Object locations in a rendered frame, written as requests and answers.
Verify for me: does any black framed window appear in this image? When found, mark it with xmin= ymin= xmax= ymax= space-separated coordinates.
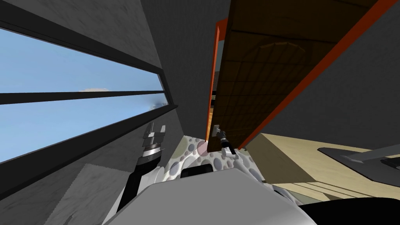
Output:
xmin=0 ymin=7 xmax=179 ymax=201

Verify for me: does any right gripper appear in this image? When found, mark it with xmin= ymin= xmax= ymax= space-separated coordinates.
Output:
xmin=212 ymin=125 xmax=228 ymax=141

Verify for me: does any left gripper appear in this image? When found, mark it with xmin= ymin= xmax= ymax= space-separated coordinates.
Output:
xmin=142 ymin=122 xmax=166 ymax=147

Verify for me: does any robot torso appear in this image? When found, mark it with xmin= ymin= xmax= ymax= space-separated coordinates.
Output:
xmin=102 ymin=164 xmax=317 ymax=225

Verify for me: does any beige wooden desk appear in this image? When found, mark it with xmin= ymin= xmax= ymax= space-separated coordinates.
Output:
xmin=246 ymin=132 xmax=400 ymax=201

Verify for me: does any brown wooden door leaf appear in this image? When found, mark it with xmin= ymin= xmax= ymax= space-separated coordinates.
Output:
xmin=206 ymin=0 xmax=379 ymax=153

